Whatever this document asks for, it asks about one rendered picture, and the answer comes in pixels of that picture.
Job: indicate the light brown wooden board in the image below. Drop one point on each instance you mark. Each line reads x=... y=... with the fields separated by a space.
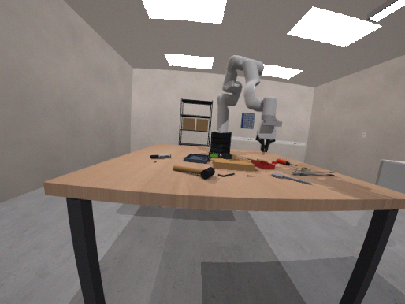
x=234 y=164

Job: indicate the black-headed mallet with wooden handle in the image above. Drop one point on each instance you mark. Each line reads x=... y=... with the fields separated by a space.
x=205 y=173

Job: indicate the red rectangular tray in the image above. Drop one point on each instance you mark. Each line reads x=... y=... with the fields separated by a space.
x=263 y=165

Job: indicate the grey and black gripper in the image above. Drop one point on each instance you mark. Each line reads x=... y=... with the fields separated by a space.
x=265 y=132

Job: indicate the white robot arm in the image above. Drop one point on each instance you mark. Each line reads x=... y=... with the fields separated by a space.
x=252 y=69

